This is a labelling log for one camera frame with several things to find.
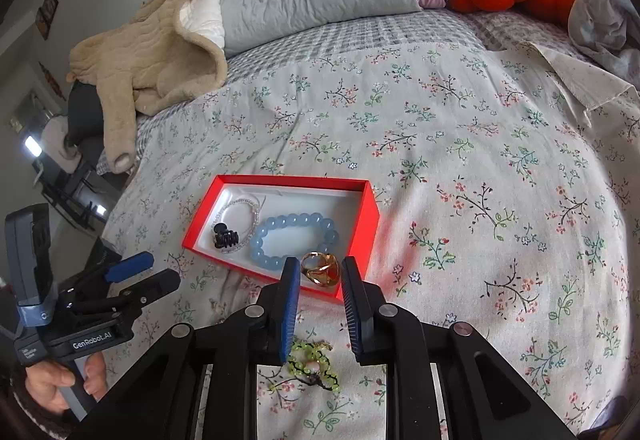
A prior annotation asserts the gold ring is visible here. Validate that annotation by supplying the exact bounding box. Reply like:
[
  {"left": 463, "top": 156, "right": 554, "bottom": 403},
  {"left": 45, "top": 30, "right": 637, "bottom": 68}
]
[{"left": 299, "top": 251, "right": 345, "bottom": 290}]

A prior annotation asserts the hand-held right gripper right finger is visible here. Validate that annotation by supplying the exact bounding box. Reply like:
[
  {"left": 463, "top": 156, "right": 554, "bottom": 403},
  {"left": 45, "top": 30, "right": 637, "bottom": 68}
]
[{"left": 341, "top": 256, "right": 581, "bottom": 440}]

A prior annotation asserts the floral bed sheet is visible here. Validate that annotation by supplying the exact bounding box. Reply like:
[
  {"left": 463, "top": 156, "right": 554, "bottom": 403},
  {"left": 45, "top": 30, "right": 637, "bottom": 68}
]
[{"left": 102, "top": 38, "right": 640, "bottom": 440}]

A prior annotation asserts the blue bead bracelet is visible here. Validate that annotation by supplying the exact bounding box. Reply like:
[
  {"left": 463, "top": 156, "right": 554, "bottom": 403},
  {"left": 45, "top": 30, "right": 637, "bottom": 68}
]
[{"left": 248, "top": 213, "right": 341, "bottom": 282}]

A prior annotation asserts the grey crumpled cloth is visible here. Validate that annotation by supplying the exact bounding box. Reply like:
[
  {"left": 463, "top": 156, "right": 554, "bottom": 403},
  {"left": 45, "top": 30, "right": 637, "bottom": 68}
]
[{"left": 564, "top": 0, "right": 640, "bottom": 77}]

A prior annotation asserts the clear bead bracelet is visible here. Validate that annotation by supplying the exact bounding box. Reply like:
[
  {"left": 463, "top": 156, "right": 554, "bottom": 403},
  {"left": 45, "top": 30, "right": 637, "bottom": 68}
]
[{"left": 212, "top": 196, "right": 264, "bottom": 251}]

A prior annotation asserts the green bead bracelet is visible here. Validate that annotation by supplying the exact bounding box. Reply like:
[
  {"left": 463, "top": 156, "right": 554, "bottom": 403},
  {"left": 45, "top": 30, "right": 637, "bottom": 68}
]
[{"left": 268, "top": 341, "right": 342, "bottom": 394}]

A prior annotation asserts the red jewelry box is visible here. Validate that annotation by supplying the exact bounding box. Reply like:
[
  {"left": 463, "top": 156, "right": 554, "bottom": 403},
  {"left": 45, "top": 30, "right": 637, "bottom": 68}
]
[{"left": 181, "top": 174, "right": 382, "bottom": 305}]

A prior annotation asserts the black hair claw clip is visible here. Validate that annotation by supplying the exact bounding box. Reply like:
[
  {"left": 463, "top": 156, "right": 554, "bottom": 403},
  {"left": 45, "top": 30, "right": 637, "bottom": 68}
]
[{"left": 210, "top": 222, "right": 242, "bottom": 255}]

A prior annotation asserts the person's left hand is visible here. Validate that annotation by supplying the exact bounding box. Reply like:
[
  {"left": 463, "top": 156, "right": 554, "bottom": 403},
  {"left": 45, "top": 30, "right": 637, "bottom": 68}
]
[{"left": 24, "top": 352, "right": 109, "bottom": 416}]

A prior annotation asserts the cream dotted cloth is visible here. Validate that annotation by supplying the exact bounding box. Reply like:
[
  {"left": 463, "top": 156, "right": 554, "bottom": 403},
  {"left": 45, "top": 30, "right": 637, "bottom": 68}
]
[{"left": 520, "top": 39, "right": 640, "bottom": 127}]

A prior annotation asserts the small wall sign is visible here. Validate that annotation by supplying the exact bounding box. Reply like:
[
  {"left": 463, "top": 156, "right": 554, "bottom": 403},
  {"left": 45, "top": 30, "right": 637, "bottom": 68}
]
[
  {"left": 41, "top": 0, "right": 60, "bottom": 40},
  {"left": 38, "top": 61, "right": 67, "bottom": 102}
]

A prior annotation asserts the dark chair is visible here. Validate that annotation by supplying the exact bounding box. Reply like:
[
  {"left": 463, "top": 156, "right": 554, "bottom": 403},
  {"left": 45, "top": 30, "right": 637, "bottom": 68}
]
[{"left": 62, "top": 79, "right": 110, "bottom": 158}]

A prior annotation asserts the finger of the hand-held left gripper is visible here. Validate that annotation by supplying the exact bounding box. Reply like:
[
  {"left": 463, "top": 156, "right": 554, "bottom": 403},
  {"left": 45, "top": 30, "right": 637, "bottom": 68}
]
[
  {"left": 81, "top": 268, "right": 182, "bottom": 317},
  {"left": 67, "top": 251, "right": 155, "bottom": 295}
]

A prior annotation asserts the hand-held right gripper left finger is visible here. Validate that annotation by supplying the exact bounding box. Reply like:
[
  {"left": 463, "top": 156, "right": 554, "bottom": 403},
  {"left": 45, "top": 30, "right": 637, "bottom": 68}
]
[{"left": 65, "top": 256, "right": 301, "bottom": 440}]

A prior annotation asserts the beige quilted jacket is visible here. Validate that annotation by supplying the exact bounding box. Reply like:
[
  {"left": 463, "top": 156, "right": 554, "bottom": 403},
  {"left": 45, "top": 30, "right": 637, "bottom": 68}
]
[{"left": 66, "top": 0, "right": 251, "bottom": 174}]

